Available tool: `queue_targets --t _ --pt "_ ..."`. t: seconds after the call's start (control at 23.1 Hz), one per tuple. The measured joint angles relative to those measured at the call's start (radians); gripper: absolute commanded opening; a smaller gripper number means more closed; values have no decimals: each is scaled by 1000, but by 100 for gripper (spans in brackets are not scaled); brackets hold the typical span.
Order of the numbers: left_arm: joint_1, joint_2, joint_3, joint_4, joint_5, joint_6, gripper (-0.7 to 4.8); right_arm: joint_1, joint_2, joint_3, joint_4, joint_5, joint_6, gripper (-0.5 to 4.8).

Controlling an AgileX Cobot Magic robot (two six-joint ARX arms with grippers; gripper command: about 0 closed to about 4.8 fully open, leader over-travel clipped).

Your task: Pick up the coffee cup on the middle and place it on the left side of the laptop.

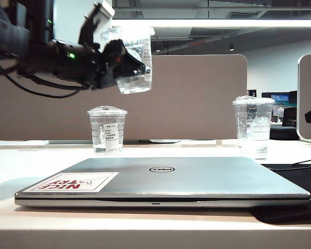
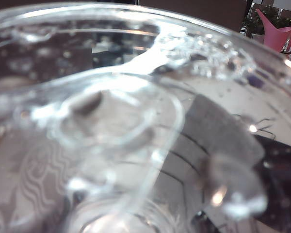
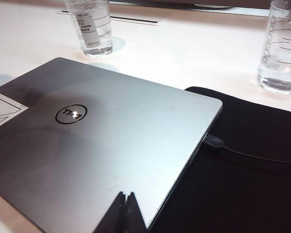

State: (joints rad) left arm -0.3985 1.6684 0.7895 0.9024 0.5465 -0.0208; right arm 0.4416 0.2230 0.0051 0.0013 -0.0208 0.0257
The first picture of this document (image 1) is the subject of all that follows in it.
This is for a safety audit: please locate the clear plastic cup with label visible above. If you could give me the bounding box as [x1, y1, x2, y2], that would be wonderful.
[87, 105, 128, 158]

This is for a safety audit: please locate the silver Dell laptop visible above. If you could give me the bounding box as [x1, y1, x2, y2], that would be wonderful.
[14, 156, 311, 208]

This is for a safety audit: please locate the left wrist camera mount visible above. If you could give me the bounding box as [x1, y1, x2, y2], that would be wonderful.
[79, 1, 116, 50]

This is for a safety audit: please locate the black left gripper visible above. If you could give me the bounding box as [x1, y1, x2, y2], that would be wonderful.
[48, 38, 146, 90]

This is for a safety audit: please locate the wide brown desk partition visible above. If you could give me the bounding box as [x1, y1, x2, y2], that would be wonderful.
[0, 53, 248, 142]

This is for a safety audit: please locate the background computer monitor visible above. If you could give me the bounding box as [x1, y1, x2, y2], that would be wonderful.
[261, 92, 292, 104]

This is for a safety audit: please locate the white ceiling light strip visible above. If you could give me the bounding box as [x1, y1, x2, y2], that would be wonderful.
[111, 19, 311, 28]

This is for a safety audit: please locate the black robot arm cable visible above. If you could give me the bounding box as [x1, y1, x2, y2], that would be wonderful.
[0, 63, 91, 99]

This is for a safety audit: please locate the thin black cable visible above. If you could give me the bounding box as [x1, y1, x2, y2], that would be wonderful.
[293, 155, 311, 165]

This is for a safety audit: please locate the short clear plastic cup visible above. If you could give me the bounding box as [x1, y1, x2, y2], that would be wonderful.
[101, 25, 156, 95]

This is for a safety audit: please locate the tall clear plastic cup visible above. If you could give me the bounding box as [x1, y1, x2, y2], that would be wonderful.
[232, 95, 275, 161]

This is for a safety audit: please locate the black office chair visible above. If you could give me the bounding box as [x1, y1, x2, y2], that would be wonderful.
[281, 107, 298, 128]

